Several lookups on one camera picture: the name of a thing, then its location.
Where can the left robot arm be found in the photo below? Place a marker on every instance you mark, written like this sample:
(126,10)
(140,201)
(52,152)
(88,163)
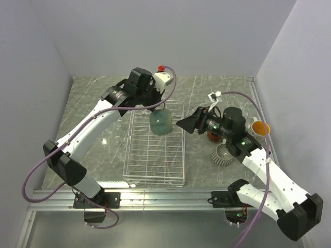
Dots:
(64,156)

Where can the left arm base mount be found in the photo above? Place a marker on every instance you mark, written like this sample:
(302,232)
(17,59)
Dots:
(96,209)

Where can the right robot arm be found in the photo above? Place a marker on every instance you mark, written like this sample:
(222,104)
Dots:
(294,209)

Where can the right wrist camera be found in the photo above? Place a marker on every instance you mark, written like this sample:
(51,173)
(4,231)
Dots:
(215,98)

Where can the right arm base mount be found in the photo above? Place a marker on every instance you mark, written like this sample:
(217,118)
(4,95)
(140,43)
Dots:
(236,212)

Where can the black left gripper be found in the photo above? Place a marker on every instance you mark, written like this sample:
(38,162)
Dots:
(158,96)

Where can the floral white ceramic mug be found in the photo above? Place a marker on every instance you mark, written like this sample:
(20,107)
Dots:
(257,129)

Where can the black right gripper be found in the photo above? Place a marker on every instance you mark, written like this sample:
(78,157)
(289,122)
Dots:
(198,121)

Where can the teal glazed ceramic mug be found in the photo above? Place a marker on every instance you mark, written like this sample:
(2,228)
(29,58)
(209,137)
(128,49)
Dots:
(160,122)

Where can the ribbed striped ceramic cup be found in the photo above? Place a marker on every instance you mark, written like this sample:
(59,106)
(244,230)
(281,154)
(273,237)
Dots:
(221,156)

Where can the orange ceramic mug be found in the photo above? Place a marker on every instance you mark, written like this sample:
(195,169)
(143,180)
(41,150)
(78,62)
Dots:
(213,138)

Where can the white wire dish rack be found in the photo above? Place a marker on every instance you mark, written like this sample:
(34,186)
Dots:
(153,159)

